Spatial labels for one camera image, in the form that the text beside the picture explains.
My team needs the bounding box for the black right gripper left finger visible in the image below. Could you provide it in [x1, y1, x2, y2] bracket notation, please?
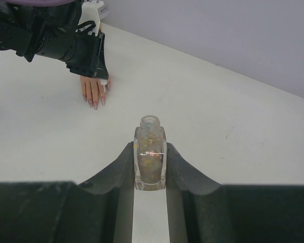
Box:
[0, 143, 134, 242]

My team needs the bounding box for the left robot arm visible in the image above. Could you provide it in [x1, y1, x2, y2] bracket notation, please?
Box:
[0, 1, 109, 81]

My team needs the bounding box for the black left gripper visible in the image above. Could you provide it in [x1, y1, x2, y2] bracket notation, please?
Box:
[65, 32, 109, 79]

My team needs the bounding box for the clear nail polish bottle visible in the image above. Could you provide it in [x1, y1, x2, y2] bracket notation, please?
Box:
[133, 115, 167, 191]

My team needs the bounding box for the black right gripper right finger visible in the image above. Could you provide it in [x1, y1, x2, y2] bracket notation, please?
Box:
[166, 144, 304, 242]

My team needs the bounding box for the mannequin hand with painted nails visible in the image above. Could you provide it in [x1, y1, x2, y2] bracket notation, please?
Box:
[80, 76, 110, 110]

